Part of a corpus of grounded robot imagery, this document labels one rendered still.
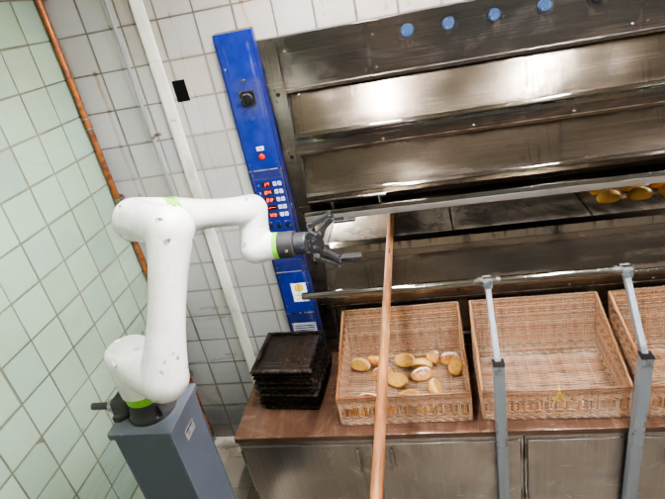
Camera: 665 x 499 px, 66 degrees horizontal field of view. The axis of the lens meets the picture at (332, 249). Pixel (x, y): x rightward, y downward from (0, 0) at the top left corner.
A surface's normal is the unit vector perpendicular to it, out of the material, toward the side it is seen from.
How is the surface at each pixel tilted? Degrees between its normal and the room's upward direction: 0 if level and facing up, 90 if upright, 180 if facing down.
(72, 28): 90
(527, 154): 70
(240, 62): 90
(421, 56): 90
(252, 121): 90
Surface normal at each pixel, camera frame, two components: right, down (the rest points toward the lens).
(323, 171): -0.18, 0.14
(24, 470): 0.98, -0.10
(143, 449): -0.12, 0.47
